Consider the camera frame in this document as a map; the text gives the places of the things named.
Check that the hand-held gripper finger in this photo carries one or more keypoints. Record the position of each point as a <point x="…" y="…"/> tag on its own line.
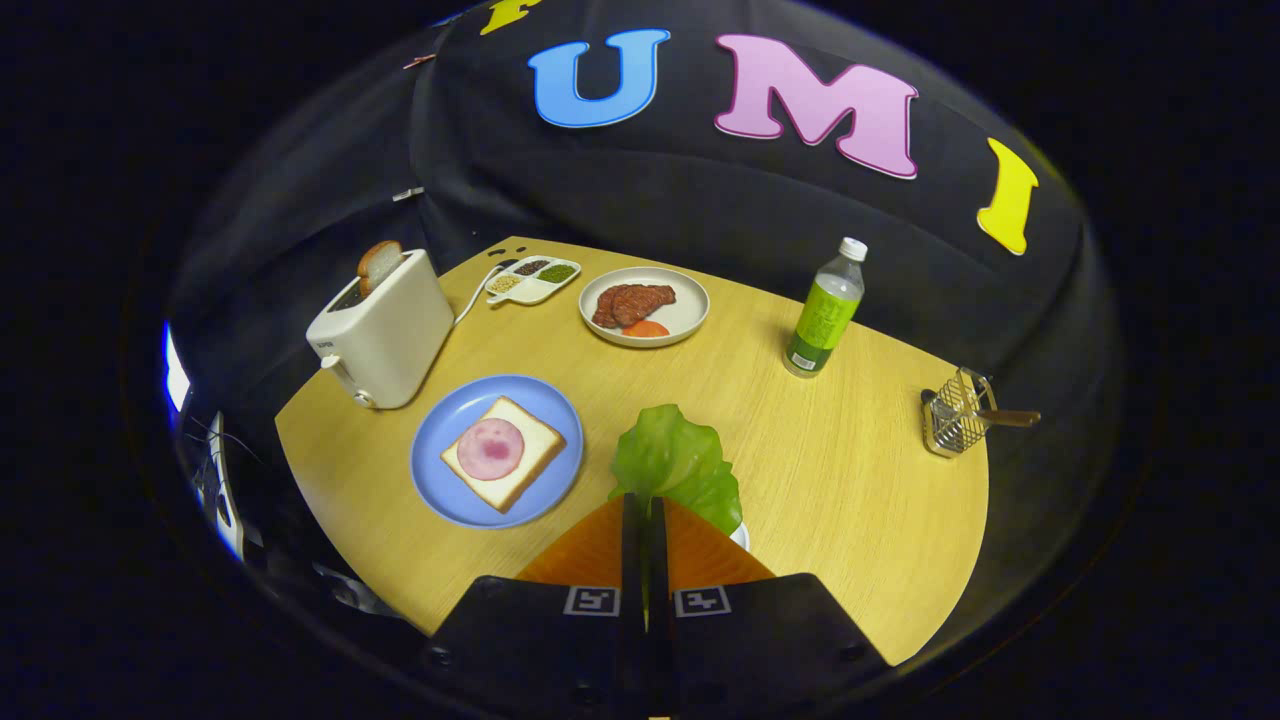
<point x="632" y="570"/>
<point x="657" y="570"/>

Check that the green lettuce leaf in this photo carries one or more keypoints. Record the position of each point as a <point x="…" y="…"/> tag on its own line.
<point x="670" y="460"/>

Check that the browned toast slice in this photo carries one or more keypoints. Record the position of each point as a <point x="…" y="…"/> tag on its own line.
<point x="379" y="262"/>

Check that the white rounded square plate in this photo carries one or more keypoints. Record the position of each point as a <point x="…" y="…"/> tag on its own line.
<point x="741" y="537"/>

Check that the white bread slice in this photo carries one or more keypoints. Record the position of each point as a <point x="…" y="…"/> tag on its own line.
<point x="535" y="445"/>

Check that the pink ham slice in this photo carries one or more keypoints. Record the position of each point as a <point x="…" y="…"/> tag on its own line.
<point x="490" y="450"/>

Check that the blue round plate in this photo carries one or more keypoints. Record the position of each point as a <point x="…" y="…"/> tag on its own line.
<point x="440" y="480"/>

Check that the red tomato slice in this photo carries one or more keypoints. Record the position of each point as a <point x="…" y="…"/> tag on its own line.
<point x="645" y="329"/>

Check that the round white plate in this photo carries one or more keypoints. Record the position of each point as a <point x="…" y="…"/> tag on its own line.
<point x="688" y="312"/>

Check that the brown meat patty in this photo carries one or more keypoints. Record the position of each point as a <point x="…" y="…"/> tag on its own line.
<point x="630" y="303"/>

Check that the white divided dish of beans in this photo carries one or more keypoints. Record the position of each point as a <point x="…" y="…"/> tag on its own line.
<point x="530" y="290"/>

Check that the green label plastic bottle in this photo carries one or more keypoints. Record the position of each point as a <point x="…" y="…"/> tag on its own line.
<point x="825" y="315"/>

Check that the white toaster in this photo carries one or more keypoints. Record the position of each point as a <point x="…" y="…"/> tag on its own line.
<point x="385" y="335"/>

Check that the black backdrop cloth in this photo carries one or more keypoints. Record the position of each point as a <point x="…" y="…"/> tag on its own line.
<point x="680" y="200"/>

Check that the white clip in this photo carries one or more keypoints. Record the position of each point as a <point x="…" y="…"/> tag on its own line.
<point x="408" y="193"/>

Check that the copper coloured clip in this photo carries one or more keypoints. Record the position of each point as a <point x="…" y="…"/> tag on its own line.
<point x="419" y="61"/>

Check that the white curved frame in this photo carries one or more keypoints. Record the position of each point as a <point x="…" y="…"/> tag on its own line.
<point x="222" y="490"/>

